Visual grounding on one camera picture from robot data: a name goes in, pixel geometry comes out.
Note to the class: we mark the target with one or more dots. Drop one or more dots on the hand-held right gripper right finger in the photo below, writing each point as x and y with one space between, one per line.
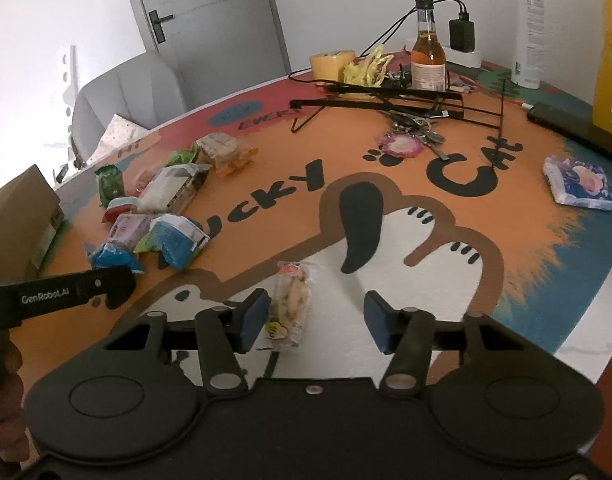
378 322

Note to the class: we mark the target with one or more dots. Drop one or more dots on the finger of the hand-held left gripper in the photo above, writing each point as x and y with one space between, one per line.
115 282

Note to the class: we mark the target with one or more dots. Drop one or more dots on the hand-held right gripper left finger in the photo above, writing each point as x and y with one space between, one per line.
253 322

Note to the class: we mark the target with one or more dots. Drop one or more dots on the brown cardboard box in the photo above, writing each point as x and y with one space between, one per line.
20 220

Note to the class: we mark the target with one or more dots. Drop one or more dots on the green snack packet red circle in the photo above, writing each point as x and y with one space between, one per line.
109 185

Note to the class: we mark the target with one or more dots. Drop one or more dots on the person's left hand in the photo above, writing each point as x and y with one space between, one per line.
0 415

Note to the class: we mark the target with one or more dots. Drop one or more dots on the small blue snack packet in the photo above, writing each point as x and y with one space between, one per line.
113 258

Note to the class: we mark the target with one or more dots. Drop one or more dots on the clear packet of yellow biscuits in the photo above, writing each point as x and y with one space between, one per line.
288 305

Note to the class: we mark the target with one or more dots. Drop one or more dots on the red and white snack packet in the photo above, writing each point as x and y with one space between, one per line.
119 208

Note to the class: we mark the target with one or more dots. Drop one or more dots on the large blue snack packet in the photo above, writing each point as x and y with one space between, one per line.
178 242

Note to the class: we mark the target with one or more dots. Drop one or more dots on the pink clear snack packet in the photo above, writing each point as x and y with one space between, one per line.
141 181

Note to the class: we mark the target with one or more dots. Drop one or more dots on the white grey snack packet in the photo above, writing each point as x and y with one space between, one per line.
168 189

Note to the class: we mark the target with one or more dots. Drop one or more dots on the small green snack packet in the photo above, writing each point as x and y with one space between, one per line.
178 157

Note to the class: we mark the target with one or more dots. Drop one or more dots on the dotted white cushion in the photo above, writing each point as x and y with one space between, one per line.
118 132

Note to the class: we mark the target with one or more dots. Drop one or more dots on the clear orange-edged cake packet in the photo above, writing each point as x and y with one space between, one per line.
220 152

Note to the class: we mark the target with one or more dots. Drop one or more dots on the grey chair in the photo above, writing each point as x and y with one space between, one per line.
135 87

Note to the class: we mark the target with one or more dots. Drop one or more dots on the white board with holes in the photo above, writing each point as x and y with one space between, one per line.
66 90

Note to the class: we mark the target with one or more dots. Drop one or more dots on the bunch of keys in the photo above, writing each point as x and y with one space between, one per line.
420 127

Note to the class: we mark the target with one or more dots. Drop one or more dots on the printed tissue packet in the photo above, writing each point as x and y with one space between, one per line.
581 183

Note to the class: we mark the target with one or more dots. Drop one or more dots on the crumpled yellow wrapper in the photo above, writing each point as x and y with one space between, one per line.
368 69

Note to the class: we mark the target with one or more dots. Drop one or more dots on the yellow tape roll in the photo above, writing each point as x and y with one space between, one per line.
331 63

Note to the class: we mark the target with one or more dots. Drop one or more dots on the glass bottle of orange drink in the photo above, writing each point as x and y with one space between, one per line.
428 52

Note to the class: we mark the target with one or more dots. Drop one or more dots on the white power strip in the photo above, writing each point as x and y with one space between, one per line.
463 58

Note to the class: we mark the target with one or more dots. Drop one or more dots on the black power bank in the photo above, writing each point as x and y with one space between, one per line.
576 126

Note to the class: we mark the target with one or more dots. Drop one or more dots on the grey door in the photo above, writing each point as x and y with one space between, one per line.
220 20

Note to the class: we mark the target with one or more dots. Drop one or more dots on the black charger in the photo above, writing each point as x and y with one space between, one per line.
461 34

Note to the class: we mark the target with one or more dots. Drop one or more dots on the white plastic bottle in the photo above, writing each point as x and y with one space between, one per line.
528 25

